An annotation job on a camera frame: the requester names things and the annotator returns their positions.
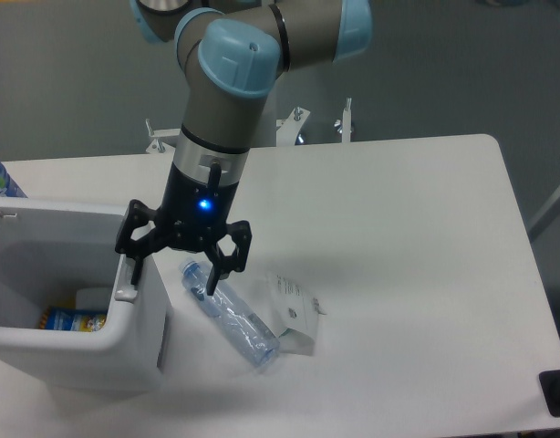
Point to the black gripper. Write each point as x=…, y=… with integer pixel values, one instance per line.
x=198, y=210

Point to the white plastic trash can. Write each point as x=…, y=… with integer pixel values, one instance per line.
x=62, y=254

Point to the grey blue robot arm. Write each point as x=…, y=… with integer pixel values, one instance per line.
x=231, y=54

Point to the crushed clear plastic bottle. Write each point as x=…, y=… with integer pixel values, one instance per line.
x=240, y=325

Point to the crumpled white paper carton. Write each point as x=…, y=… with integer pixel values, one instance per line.
x=295, y=314

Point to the blue yellow snack package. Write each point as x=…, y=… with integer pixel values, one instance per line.
x=70, y=319

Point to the blue labelled bottle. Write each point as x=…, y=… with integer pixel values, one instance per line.
x=8, y=186

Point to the black table clamp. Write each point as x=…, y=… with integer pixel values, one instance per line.
x=550, y=383

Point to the white metal frame bracket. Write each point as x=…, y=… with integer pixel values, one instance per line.
x=287, y=133

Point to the white metal post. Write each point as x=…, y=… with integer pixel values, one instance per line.
x=344, y=127

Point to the white frame bar right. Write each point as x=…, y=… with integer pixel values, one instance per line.
x=545, y=216

